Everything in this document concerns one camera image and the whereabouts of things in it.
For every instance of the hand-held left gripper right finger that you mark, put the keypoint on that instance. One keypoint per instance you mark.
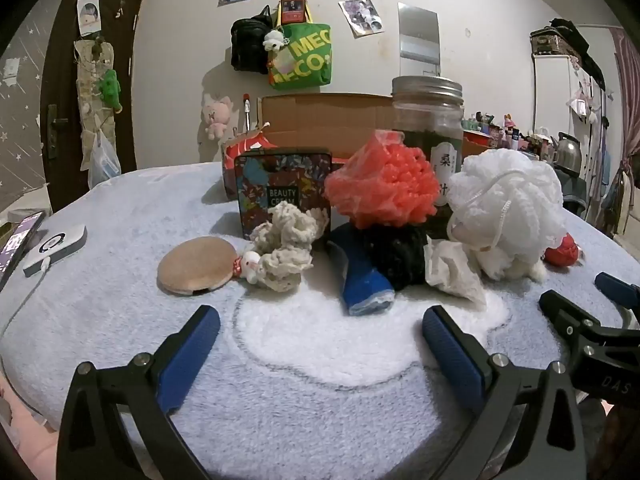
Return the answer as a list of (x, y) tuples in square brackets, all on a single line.
[(452, 355)]

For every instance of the red plush toy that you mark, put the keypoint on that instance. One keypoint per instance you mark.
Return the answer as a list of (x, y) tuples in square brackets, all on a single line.
[(562, 251)]

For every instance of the small white plush toy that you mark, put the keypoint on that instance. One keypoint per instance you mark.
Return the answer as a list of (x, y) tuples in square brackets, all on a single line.
[(247, 264)]

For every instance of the wall photo print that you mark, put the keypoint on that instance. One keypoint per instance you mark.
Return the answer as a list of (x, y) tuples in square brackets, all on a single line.
[(362, 15)]

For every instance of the white plush bag charm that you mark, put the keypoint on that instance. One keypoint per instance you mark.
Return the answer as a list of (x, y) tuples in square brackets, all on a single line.
[(274, 40)]

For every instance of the pink plush wall toy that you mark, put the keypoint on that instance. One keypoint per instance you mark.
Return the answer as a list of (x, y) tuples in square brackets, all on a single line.
[(216, 115)]

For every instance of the black hanging bag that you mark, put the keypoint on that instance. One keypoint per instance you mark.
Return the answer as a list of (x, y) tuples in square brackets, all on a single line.
[(247, 45)]

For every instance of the floral patterned tin box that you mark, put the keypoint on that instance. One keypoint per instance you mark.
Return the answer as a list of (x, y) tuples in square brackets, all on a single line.
[(280, 185)]

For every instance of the red cardboard shoe box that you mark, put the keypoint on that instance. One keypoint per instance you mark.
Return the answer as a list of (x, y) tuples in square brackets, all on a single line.
[(320, 120)]

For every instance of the wall mirror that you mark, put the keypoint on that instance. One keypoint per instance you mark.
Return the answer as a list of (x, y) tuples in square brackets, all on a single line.
[(419, 35)]

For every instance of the black smartphone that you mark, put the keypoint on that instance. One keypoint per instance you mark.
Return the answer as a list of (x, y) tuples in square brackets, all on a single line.
[(17, 245)]

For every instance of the black bath pouf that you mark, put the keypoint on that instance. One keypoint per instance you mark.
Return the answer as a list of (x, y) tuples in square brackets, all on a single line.
[(397, 255)]

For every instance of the row of cosmetic bottles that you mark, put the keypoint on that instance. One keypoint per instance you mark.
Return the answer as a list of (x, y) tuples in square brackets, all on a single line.
[(505, 132)]

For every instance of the coral bath pouf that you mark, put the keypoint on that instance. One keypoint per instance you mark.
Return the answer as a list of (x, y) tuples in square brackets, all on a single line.
[(385, 185)]

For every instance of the clear plastic bag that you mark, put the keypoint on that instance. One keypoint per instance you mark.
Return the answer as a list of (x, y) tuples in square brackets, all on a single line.
[(102, 162)]

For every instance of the red tipped brush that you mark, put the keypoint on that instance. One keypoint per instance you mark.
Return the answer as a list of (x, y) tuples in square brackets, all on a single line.
[(247, 110)]

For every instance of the white bath pouf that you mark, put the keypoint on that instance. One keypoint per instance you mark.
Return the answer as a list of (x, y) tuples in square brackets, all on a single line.
[(515, 195)]

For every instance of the blue sock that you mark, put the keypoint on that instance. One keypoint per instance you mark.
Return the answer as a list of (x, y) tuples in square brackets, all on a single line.
[(362, 282)]

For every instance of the table with green cloth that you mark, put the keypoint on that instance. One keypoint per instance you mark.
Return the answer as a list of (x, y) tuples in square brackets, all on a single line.
[(572, 190)]

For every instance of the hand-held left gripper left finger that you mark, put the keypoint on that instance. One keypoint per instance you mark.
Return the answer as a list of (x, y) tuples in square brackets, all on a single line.
[(192, 355)]

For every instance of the white power bank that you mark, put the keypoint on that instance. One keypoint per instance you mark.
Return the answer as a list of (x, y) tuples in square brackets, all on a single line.
[(55, 247)]

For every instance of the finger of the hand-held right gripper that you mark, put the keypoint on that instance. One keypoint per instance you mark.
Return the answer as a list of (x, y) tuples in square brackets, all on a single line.
[(565, 315), (617, 290)]

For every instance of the white tissue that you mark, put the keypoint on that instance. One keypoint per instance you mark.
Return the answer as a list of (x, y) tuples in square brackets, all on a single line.
[(455, 272)]

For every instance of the patterned storage case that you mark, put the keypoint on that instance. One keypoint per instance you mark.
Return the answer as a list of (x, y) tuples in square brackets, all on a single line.
[(550, 42)]

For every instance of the door photo print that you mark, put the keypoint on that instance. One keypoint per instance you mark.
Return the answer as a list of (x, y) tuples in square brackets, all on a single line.
[(89, 14)]

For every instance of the steel kettle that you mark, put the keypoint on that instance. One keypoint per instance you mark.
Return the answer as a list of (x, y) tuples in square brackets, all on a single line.
[(567, 152)]

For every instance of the beige knitted scrunchie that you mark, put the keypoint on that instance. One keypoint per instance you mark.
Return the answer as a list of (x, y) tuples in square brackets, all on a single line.
[(285, 250)]

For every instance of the clear hanging door organiser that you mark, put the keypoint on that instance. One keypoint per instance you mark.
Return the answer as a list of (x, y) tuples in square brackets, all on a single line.
[(90, 85)]

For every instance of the green tote bag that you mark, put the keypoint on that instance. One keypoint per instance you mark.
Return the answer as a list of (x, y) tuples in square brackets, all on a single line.
[(305, 55)]

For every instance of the round beige powder puff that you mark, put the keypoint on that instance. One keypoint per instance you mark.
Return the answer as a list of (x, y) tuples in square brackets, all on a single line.
[(195, 265)]

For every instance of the green plush toy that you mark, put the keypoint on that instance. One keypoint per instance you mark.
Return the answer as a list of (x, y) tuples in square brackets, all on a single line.
[(110, 87)]

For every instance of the glass jar with green label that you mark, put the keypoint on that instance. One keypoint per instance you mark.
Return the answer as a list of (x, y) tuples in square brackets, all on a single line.
[(425, 125)]

